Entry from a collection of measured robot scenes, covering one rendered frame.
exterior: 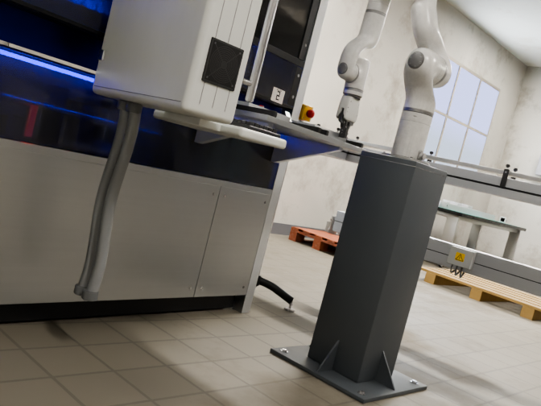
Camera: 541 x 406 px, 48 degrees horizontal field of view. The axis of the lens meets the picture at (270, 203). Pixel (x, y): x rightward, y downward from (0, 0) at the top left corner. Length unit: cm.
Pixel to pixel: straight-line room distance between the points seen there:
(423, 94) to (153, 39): 107
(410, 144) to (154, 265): 109
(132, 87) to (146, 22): 19
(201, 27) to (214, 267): 130
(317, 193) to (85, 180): 486
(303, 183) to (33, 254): 474
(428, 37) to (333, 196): 468
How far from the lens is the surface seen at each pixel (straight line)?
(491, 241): 1055
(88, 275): 197
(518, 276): 312
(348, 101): 254
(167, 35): 173
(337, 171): 696
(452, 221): 745
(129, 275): 234
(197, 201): 247
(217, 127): 178
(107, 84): 193
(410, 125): 236
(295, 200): 650
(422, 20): 248
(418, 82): 236
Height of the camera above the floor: 73
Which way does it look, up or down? 4 degrees down
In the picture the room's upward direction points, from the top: 14 degrees clockwise
